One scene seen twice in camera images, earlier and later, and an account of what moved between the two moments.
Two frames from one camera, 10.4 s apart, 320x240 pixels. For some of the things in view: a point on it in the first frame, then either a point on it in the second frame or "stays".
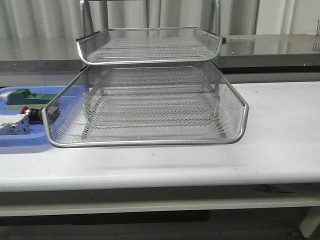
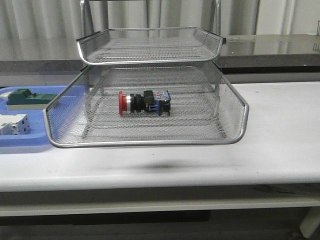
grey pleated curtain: [44, 18] stays
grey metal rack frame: [146, 86] stays
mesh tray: [146, 104] stays
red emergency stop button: [35, 115] to [158, 102]
